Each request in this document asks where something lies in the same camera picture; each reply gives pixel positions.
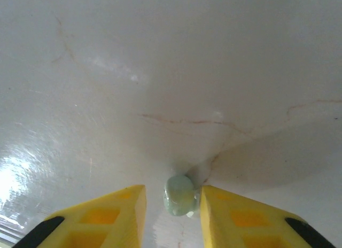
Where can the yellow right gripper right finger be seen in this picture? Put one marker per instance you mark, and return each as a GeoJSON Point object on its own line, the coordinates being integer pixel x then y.
{"type": "Point", "coordinates": [240, 221]}

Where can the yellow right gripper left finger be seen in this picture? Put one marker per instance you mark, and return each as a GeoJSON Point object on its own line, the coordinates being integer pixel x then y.
{"type": "Point", "coordinates": [107, 218]}

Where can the mint green earbud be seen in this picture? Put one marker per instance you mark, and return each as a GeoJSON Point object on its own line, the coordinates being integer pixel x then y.
{"type": "Point", "coordinates": [179, 195]}

